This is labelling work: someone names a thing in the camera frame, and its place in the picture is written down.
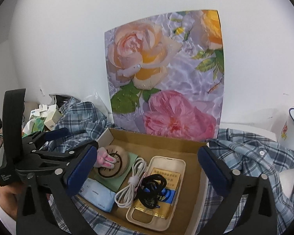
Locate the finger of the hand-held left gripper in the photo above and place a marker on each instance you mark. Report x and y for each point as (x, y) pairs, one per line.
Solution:
(51, 159)
(56, 133)

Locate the round beige bunny plush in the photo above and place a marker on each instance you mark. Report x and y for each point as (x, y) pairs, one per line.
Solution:
(117, 161)

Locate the cardboard box with floral lid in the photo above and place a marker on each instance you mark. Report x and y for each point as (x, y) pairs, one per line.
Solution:
(161, 151)

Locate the gold blue cigarette pack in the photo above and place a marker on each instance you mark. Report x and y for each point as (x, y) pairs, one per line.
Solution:
(167, 175)

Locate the small white green box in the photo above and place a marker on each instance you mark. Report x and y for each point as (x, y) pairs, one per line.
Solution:
(52, 120)

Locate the light blue tissue pack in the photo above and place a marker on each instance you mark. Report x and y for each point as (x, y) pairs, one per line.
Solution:
(98, 193)

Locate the black bag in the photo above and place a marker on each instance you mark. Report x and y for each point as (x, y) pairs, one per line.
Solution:
(62, 100)

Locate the green note pad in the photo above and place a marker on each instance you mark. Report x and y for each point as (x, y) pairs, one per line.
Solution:
(123, 181)

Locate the white enamel mug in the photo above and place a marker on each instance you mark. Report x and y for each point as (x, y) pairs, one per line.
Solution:
(293, 132)

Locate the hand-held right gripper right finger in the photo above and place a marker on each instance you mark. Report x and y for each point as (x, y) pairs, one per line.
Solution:
(214, 171)

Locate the beige phone case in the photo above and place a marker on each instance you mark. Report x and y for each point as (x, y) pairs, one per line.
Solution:
(161, 162)

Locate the person's left hand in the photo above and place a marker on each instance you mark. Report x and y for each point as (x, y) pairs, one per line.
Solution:
(11, 198)

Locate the blue plaid shirt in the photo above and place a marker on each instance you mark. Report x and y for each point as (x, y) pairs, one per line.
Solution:
(247, 161)

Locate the person's left forearm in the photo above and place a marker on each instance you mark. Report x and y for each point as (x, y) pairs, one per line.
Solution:
(5, 213)

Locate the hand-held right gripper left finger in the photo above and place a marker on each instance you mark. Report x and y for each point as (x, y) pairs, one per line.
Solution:
(80, 171)

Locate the white small carton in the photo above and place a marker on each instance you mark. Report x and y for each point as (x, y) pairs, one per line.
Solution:
(45, 109)

